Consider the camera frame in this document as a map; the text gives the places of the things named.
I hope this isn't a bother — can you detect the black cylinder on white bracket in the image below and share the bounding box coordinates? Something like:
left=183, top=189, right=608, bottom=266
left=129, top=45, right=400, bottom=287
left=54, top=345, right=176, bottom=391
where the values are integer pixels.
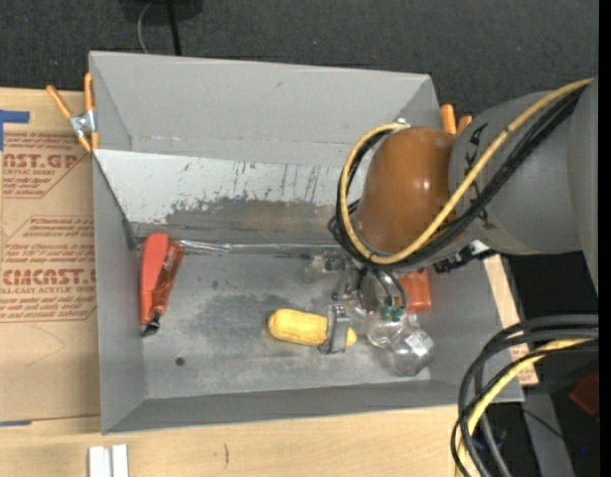
left=432, top=239, right=493, bottom=273

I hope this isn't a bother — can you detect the brown cardboard board, red print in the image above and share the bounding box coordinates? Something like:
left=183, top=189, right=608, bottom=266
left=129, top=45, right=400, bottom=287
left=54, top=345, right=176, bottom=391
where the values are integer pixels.
left=0, top=85, right=537, bottom=427

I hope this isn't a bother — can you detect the yellow toy corn cob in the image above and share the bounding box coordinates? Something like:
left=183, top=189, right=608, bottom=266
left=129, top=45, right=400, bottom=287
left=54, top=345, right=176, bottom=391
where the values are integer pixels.
left=266, top=308, right=359, bottom=348

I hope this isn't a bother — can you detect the grey metal bin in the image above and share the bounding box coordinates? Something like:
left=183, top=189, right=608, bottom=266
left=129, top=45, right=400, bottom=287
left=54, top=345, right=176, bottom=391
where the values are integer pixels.
left=87, top=51, right=528, bottom=435

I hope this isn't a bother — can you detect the orange-red flat block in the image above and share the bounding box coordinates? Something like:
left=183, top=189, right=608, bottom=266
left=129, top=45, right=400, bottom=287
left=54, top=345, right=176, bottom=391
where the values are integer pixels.
left=397, top=267, right=433, bottom=315

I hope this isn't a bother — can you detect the orange-red tool with black tip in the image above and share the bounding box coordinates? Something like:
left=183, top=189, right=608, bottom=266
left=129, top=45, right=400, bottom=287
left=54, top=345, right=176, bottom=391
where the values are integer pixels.
left=137, top=232, right=186, bottom=338

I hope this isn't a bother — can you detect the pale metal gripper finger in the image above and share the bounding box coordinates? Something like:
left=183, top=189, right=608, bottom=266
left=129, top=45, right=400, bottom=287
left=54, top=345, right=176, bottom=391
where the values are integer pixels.
left=304, top=252, right=347, bottom=283
left=318, top=303, right=353, bottom=356

